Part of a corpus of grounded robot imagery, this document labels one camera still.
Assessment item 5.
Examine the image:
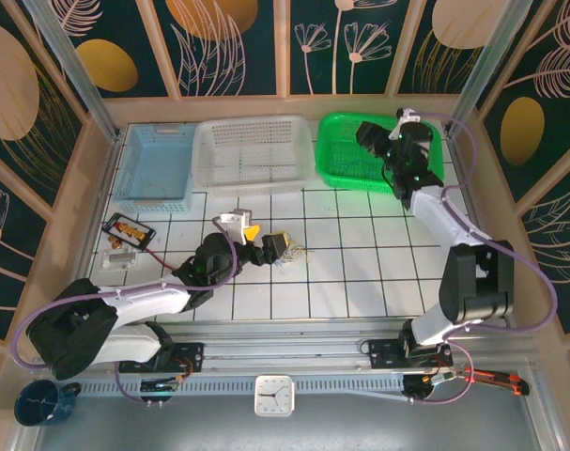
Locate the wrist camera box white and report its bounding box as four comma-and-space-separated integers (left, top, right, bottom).
218, 208, 254, 245
390, 107, 424, 140

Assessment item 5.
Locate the black tray with gold parts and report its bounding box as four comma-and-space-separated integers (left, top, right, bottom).
100, 211, 157, 251

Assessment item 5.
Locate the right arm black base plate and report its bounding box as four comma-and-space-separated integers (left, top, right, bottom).
367, 337, 454, 372

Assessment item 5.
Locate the grey slotted cable duct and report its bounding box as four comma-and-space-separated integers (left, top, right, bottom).
75, 378, 408, 397

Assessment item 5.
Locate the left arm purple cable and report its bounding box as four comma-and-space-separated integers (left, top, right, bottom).
10, 215, 241, 406

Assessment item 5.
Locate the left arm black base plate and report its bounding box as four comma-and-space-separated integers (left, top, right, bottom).
118, 341, 206, 375

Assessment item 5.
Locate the aluminium frame post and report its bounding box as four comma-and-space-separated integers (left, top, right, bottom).
21, 0, 122, 143
442, 0, 535, 138

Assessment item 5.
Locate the thin yellow cable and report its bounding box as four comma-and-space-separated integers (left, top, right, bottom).
284, 241, 315, 265

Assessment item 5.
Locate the light blue plastic basket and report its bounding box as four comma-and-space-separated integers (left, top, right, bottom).
113, 122, 196, 215

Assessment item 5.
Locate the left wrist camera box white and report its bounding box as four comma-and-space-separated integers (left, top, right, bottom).
218, 208, 254, 245

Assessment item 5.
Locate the aluminium mounting rail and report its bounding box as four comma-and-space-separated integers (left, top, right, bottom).
30, 321, 544, 377

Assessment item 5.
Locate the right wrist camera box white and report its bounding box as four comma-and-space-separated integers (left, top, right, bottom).
390, 107, 424, 140

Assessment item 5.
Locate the orange black utility knife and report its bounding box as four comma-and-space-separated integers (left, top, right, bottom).
462, 366, 532, 397

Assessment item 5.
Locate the dark blue mug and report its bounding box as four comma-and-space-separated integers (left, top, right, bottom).
14, 379, 83, 428

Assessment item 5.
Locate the red and black wire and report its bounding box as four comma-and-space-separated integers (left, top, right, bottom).
146, 246, 183, 274

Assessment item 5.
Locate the green plastic basket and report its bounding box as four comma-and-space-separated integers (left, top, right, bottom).
314, 111, 445, 196

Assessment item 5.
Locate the white square clock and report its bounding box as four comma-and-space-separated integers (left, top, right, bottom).
254, 374, 296, 418

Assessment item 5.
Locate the white plastic basket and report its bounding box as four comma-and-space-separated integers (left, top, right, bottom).
190, 115, 316, 197

